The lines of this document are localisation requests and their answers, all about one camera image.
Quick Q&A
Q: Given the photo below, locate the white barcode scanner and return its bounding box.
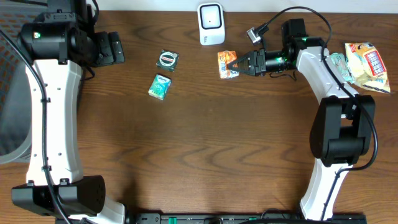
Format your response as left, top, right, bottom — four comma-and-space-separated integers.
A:
197, 2, 226, 45

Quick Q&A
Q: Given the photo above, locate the yellow wet wipes pack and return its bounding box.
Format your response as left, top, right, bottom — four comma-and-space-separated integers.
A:
345, 42, 391, 94

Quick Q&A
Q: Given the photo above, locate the orange snack pack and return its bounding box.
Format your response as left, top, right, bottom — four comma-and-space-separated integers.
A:
217, 50, 239, 79

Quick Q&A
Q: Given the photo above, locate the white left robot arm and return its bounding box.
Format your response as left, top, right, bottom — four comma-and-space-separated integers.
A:
12, 0, 129, 223

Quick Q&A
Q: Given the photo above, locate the black camera cable right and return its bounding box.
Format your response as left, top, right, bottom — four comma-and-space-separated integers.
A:
256, 6, 379, 220

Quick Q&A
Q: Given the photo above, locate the green wipes pack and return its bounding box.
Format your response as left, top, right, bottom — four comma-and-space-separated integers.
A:
330, 53, 354, 84

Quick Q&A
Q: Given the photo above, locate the teal Kleenex tissue pack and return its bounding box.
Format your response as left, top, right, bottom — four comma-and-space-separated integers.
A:
148, 74, 172, 100

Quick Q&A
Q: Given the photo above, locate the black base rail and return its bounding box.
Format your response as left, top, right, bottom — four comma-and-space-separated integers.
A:
126, 212, 368, 224

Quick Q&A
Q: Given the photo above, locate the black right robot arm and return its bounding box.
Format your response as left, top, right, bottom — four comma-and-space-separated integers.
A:
226, 18, 375, 222

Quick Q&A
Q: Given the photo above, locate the grey plastic mesh basket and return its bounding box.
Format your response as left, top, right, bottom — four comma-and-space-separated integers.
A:
1, 1, 35, 164

